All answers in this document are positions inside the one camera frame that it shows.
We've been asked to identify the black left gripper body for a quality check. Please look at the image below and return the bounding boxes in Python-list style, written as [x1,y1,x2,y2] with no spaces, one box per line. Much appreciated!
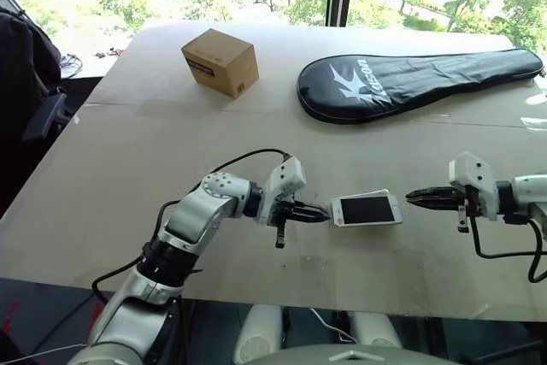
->
[270,198,303,250]

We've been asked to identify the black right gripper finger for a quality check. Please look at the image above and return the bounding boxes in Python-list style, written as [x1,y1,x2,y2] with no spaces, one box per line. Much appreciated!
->
[404,195,450,212]
[408,186,450,201]

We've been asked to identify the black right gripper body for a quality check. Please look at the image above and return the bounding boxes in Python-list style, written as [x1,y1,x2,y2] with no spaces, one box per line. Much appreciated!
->
[445,184,480,234]

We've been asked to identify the white smartphone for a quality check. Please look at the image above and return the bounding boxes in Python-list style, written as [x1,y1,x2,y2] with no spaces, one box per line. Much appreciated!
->
[328,191,404,228]

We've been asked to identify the black racket cover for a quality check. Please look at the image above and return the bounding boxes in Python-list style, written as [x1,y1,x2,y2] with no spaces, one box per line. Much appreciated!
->
[295,48,547,125]

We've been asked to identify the white rounded robot leg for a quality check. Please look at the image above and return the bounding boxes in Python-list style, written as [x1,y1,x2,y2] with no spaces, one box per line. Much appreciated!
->
[238,303,284,365]
[349,309,403,350]

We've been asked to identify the grey robot torso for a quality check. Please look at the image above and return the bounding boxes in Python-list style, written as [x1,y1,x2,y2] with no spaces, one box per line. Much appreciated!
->
[261,342,465,365]

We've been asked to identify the brown cardboard box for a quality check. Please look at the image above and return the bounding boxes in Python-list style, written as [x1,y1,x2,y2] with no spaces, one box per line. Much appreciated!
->
[180,27,261,100]

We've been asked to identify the black office chair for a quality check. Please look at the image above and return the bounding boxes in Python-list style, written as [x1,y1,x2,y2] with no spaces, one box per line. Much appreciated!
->
[0,6,81,217]

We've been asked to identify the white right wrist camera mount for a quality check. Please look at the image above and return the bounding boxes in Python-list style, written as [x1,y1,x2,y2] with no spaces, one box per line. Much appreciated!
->
[448,151,499,220]

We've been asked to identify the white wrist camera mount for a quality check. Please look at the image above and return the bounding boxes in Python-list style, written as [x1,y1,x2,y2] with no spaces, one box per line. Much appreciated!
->
[448,151,499,220]
[257,156,309,227]

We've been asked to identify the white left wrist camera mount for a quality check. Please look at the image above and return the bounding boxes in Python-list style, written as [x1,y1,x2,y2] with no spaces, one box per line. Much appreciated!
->
[257,156,309,227]

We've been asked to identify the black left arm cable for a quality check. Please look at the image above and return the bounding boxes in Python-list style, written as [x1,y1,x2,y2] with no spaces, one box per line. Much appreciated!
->
[210,149,294,174]

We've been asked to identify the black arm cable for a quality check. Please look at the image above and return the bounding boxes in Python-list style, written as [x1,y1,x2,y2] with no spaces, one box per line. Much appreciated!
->
[469,209,547,284]
[210,149,294,174]

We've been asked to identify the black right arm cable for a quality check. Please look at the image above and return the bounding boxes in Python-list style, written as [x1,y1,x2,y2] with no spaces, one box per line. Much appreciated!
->
[469,209,547,284]

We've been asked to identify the thin white cable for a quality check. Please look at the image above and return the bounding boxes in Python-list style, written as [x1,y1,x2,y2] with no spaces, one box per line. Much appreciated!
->
[306,307,358,343]

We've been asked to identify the tangled cables on sill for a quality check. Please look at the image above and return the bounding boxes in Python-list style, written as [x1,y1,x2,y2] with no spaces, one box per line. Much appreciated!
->
[58,44,126,80]

